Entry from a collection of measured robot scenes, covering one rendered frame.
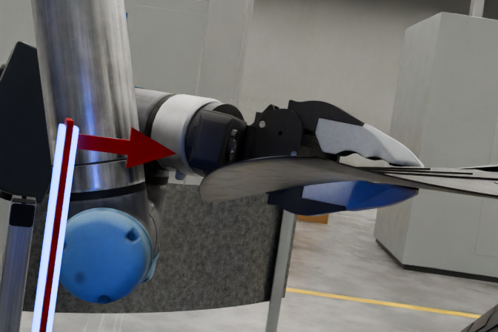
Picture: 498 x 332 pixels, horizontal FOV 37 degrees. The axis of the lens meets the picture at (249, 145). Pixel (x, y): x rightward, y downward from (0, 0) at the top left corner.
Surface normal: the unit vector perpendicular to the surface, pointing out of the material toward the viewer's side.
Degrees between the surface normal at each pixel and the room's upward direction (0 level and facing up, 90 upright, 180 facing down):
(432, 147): 90
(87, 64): 89
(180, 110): 53
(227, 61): 90
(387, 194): 117
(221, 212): 90
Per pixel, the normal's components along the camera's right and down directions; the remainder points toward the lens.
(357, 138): -0.57, -0.15
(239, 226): 0.68, 0.14
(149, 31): 0.01, 0.05
